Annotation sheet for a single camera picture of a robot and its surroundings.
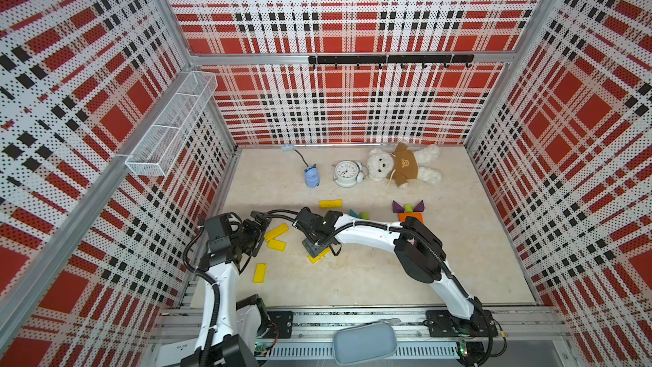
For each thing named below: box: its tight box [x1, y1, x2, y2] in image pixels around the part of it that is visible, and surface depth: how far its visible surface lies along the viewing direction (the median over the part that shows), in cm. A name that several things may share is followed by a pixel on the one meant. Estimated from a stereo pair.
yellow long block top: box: [318, 199, 343, 209], surface depth 102 cm
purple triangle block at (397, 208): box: [392, 200, 405, 214], surface depth 100 cm
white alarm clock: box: [331, 159, 370, 188], surface depth 109 cm
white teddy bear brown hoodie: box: [366, 141, 443, 189], surface depth 107 cm
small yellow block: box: [267, 238, 287, 253], surface depth 93 cm
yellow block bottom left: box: [252, 263, 268, 283], surface depth 86 cm
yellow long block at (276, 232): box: [264, 222, 289, 243], surface depth 95 cm
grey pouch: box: [332, 317, 401, 367], surface depth 70 cm
